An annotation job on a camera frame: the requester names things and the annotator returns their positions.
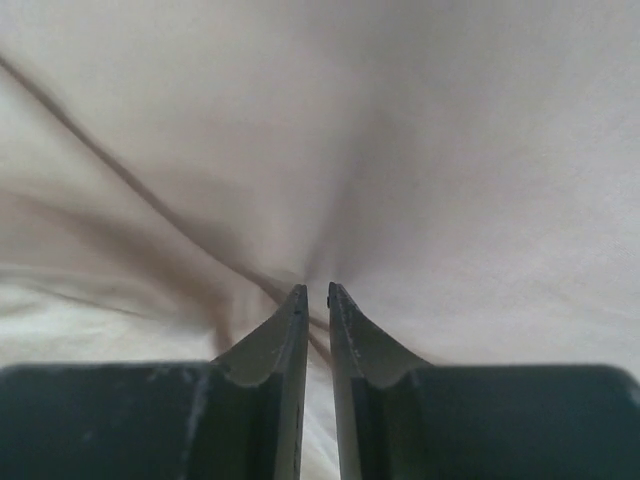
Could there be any beige t-shirt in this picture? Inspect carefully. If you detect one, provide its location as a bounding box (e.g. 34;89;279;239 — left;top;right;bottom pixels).
1;1;639;479

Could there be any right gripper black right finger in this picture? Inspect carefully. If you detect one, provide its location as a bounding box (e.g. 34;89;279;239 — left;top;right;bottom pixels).
327;283;639;479

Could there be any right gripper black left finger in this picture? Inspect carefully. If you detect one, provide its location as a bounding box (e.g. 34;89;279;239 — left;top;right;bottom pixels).
1;285;309;479

